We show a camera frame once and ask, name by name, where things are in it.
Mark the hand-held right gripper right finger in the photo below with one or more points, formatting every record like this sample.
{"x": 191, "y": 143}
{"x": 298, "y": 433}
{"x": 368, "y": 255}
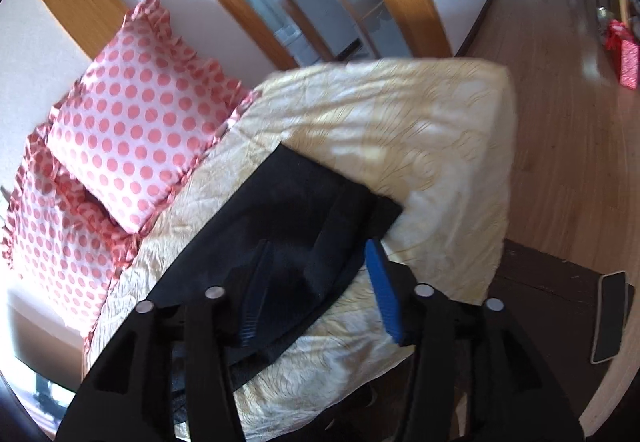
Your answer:
{"x": 384, "y": 292}

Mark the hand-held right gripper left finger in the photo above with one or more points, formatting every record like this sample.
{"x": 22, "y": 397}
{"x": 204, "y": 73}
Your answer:
{"x": 256, "y": 302}

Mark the black pants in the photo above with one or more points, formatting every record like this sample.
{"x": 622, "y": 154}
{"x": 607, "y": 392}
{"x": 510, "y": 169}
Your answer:
{"x": 305, "y": 222}

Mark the dark wooden side table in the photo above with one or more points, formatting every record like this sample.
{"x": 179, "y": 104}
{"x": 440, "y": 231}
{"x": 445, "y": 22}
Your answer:
{"x": 540, "y": 322}

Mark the cream patterned bed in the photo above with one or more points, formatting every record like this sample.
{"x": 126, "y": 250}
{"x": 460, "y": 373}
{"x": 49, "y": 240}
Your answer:
{"x": 400, "y": 131}

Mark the pink polka dot pillow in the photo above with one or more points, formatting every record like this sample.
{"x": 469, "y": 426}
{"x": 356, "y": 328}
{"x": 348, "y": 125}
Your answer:
{"x": 60, "y": 242}
{"x": 145, "y": 121}

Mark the smartphone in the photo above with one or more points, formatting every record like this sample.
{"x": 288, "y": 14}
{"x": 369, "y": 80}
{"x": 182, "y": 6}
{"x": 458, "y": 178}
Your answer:
{"x": 609, "y": 317}

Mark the red gift bag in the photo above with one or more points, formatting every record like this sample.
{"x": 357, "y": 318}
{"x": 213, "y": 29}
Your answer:
{"x": 625, "y": 54}

